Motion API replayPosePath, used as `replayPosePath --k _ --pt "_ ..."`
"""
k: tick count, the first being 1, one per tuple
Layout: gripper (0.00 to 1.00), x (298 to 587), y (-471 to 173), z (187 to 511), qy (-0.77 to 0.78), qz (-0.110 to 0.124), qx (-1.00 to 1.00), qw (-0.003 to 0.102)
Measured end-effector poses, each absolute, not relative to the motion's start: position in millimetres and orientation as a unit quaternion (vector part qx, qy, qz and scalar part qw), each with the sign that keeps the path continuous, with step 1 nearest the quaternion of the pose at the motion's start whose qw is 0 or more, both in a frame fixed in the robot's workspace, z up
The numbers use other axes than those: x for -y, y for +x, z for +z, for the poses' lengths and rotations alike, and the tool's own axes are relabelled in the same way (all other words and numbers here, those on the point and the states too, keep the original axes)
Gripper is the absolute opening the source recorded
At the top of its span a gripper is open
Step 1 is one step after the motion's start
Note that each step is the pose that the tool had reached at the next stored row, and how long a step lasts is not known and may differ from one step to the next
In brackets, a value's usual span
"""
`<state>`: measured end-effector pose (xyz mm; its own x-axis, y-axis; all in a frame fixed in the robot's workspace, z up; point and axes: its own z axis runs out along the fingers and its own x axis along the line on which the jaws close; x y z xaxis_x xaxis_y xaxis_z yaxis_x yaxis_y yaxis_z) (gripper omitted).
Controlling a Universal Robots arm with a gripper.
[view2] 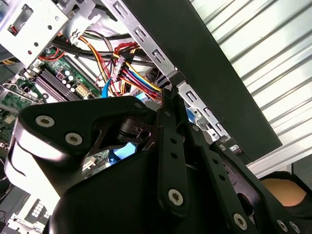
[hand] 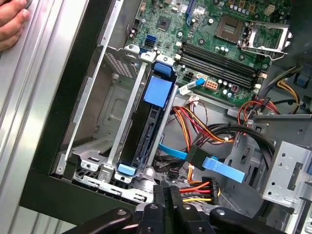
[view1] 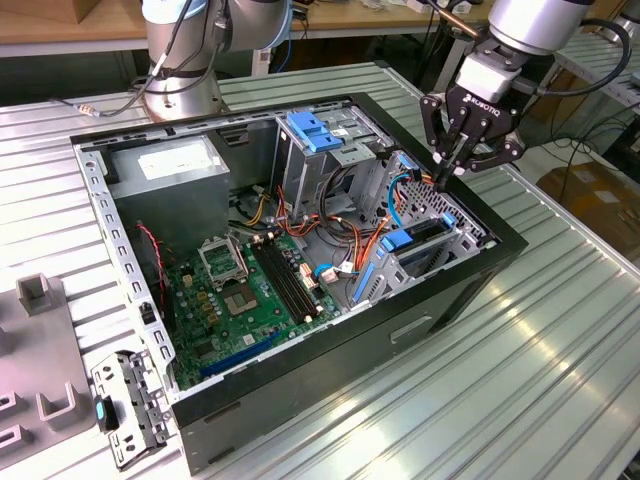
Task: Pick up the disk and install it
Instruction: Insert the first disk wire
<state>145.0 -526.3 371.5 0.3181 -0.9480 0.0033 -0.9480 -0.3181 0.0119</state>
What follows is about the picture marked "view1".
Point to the brown cardboard box on desk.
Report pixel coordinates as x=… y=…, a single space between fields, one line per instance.
x=85 y=7

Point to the grey metal disk bay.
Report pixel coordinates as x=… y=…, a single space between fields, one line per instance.
x=395 y=277

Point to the CPU socket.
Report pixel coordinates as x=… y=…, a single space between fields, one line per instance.
x=240 y=301

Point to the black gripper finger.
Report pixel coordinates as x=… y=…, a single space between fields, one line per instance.
x=500 y=155
x=437 y=130

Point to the grey parts rack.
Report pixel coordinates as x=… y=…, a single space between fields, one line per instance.
x=45 y=350

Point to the hard disk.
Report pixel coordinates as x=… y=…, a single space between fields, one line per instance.
x=397 y=241

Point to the green motherboard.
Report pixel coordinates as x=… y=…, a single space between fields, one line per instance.
x=235 y=340

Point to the blue expansion slot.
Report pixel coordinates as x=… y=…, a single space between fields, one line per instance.
x=240 y=356

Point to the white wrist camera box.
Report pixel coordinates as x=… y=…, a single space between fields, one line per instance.
x=487 y=77

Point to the metal slot retainer bracket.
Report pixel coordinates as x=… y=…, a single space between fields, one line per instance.
x=145 y=400

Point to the black RAM slot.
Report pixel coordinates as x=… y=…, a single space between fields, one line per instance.
x=300 y=276
x=293 y=278
x=285 y=281
x=278 y=283

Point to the blue plastic drive latch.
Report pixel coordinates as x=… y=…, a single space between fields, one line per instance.
x=312 y=132

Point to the black latch with blue tab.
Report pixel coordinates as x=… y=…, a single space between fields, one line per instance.
x=100 y=411

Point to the black PC case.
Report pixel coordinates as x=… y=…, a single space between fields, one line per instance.
x=325 y=370

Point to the grey metal drive cage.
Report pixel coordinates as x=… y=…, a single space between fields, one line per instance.
x=310 y=175

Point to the large cardboard box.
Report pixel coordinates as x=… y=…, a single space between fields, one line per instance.
x=600 y=200

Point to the grey power supply unit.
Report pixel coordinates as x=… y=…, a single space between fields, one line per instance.
x=170 y=210

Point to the black case fan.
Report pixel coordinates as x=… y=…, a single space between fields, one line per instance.
x=150 y=265

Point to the metal slat side table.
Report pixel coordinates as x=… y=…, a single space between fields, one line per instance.
x=595 y=65

